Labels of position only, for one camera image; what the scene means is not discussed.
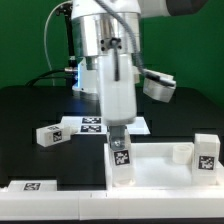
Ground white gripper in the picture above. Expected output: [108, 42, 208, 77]
[98, 53, 137, 150]

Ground white square tabletop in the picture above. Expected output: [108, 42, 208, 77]
[104, 142, 224, 189]

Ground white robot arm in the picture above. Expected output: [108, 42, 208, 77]
[71, 0, 208, 151]

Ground white obstacle fence front bar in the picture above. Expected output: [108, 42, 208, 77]
[0, 189, 224, 221]

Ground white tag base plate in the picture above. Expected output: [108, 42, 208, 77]
[61, 116, 150, 135]

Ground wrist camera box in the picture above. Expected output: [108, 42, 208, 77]
[143, 70, 176, 103]

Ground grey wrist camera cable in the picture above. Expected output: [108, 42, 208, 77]
[94, 0, 158, 81]

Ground black cables on table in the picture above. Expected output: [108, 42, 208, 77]
[25, 69, 79, 88]

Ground black camera stand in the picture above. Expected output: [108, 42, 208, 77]
[55, 2, 81, 81]

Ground white camera cable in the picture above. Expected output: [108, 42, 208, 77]
[43, 0, 76, 87]

